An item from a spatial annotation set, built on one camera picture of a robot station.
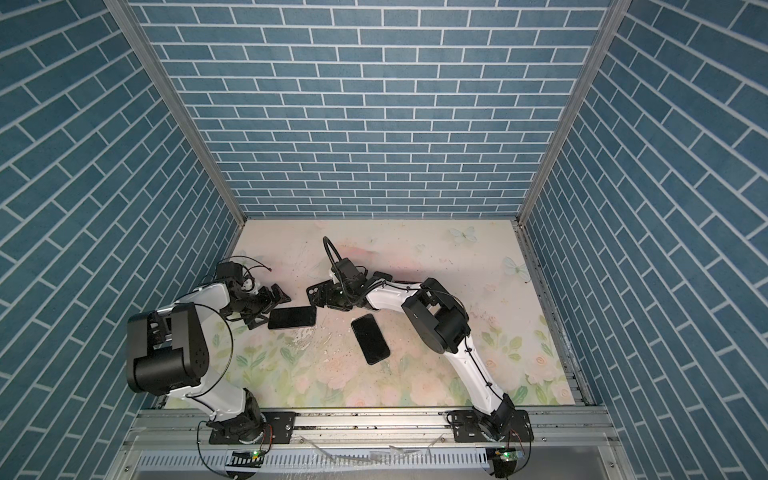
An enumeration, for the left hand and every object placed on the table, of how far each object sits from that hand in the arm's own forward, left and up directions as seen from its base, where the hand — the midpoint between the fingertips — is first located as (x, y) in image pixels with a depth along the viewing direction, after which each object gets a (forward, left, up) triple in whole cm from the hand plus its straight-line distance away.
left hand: (280, 304), depth 93 cm
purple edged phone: (-3, 0, -4) cm, 5 cm away
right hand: (0, -11, +1) cm, 11 cm away
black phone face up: (-10, -28, -3) cm, 30 cm away
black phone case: (+5, -10, -3) cm, 11 cm away
